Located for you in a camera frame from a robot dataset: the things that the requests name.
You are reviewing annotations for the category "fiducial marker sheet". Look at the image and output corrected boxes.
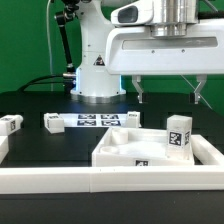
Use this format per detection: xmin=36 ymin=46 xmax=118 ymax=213
xmin=60 ymin=113 xmax=126 ymax=127

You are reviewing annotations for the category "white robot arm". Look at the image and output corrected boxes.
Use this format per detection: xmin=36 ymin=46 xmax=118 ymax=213
xmin=71 ymin=0 xmax=224 ymax=103

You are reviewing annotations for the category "white square table top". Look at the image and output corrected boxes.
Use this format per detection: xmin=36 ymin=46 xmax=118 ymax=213
xmin=92 ymin=127 xmax=194 ymax=167

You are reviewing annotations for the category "white left fence wall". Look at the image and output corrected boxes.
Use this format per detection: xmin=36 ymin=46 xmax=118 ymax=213
xmin=0 ymin=136 xmax=9 ymax=164

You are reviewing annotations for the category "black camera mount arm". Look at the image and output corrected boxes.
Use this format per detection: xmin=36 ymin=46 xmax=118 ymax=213
xmin=55 ymin=0 xmax=80 ymax=75

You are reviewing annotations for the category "white right fence wall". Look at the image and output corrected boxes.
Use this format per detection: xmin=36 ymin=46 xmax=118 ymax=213
xmin=191 ymin=135 xmax=224 ymax=166

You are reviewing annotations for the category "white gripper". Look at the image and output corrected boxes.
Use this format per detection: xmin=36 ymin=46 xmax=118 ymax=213
xmin=105 ymin=25 xmax=224 ymax=104

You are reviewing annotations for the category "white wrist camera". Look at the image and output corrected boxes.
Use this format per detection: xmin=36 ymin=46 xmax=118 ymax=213
xmin=111 ymin=0 xmax=153 ymax=26

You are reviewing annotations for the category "white front fence wall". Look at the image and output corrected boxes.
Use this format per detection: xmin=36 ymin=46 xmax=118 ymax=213
xmin=0 ymin=166 xmax=224 ymax=194

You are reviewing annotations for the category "black cable bundle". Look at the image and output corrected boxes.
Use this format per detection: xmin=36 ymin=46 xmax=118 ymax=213
xmin=18 ymin=73 xmax=77 ymax=92

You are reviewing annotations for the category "white hanging cable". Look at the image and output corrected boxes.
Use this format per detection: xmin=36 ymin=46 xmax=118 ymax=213
xmin=46 ymin=0 xmax=56 ymax=92

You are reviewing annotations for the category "white fence wall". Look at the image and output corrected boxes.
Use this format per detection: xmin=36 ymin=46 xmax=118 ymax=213
xmin=0 ymin=136 xmax=9 ymax=164
xmin=0 ymin=166 xmax=224 ymax=194
xmin=191 ymin=135 xmax=224 ymax=166

